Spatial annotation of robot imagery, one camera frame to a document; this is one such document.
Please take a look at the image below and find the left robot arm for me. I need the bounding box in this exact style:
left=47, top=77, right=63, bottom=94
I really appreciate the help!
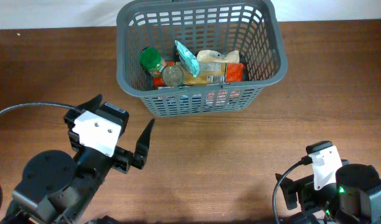
left=2, top=95, right=155, bottom=223

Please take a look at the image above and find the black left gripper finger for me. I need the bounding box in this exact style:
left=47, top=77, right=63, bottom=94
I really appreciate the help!
left=132, top=119, right=155, bottom=170
left=76, top=94, right=103, bottom=112

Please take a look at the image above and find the green lid jar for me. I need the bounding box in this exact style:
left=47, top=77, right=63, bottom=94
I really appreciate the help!
left=139, top=47, right=167, bottom=77

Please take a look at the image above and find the light green wipes pack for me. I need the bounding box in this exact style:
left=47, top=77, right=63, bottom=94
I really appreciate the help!
left=175, top=40, right=200, bottom=77

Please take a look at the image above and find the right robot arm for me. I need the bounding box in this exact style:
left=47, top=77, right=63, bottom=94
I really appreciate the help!
left=272, top=160, right=381, bottom=224

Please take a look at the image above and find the grey plastic basket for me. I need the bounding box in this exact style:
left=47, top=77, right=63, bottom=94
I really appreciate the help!
left=116, top=0, right=288, bottom=117

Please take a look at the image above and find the small tin can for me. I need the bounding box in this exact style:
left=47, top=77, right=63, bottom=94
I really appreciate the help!
left=162, top=65, right=185, bottom=86

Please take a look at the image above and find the red orange pasta pack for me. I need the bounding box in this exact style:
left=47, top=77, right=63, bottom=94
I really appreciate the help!
left=153, top=61, right=246, bottom=88

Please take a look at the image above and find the blue tissue pack box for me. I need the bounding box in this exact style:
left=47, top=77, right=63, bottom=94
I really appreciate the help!
left=157, top=85, right=244, bottom=110

